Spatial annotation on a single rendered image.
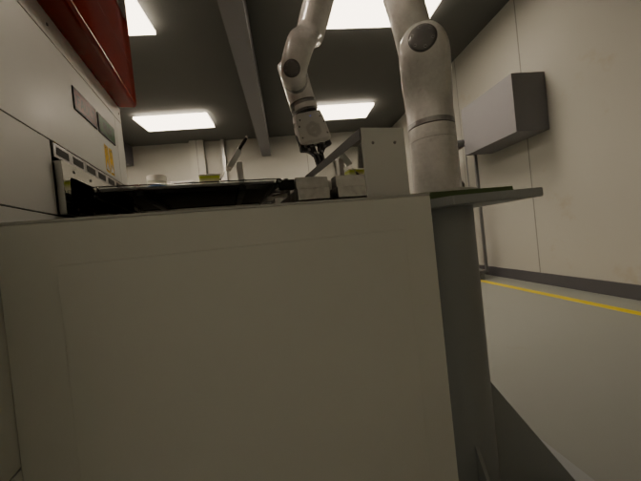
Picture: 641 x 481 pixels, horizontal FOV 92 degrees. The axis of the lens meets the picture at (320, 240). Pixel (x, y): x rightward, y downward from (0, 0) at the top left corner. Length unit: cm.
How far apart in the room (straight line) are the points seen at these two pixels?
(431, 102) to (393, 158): 28
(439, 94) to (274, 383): 74
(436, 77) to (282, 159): 660
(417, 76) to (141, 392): 84
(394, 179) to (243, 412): 47
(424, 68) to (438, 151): 20
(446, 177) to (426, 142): 10
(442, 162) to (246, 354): 63
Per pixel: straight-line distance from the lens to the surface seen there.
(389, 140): 65
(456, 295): 83
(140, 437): 55
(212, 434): 54
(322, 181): 77
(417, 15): 105
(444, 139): 86
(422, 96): 89
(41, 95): 74
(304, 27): 108
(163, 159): 783
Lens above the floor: 76
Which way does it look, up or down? 1 degrees down
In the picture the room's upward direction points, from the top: 6 degrees counter-clockwise
